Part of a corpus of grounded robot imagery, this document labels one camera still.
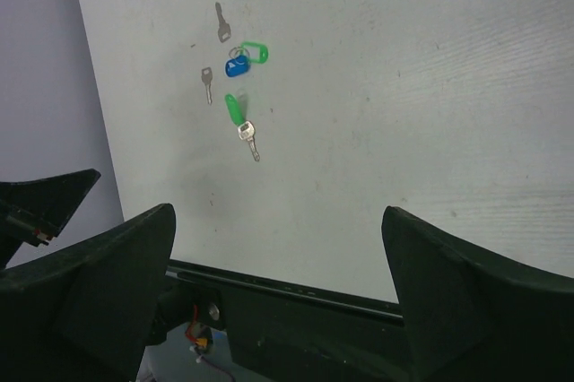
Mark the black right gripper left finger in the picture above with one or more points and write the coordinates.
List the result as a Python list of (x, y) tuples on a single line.
[(84, 313)]

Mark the green framed key tag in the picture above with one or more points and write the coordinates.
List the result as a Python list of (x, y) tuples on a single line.
[(257, 53)]

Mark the blue plastic key fob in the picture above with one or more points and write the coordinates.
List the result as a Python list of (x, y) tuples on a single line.
[(237, 66)]

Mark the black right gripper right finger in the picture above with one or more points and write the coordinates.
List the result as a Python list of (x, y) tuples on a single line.
[(473, 315)]

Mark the green plastic key tag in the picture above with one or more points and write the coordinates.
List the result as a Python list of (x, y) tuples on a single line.
[(234, 109)]

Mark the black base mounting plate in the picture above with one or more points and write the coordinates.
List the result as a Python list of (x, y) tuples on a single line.
[(290, 332)]

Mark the dark grey key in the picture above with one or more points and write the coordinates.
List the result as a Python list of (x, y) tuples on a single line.
[(224, 29)]

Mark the small silver key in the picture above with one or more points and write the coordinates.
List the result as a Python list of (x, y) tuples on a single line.
[(207, 77)]

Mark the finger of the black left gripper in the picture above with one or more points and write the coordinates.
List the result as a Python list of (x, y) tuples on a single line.
[(34, 212)]

